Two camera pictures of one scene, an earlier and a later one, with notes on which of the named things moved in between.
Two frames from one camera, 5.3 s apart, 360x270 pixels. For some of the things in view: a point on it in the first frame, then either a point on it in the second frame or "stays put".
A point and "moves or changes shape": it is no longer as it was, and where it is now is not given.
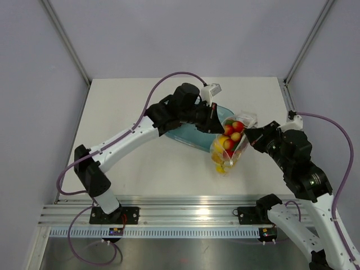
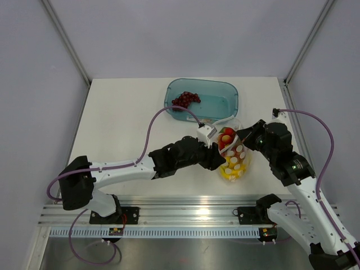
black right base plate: x=252 y=215 stays put
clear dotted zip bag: x=226 y=147 moves or changes shape
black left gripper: x=210 y=125 -> x=212 y=158
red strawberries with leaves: x=233 y=129 moves or changes shape
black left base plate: x=121 y=215 stays put
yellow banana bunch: x=217 y=157 moves or changes shape
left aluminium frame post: x=66 y=41 stays put
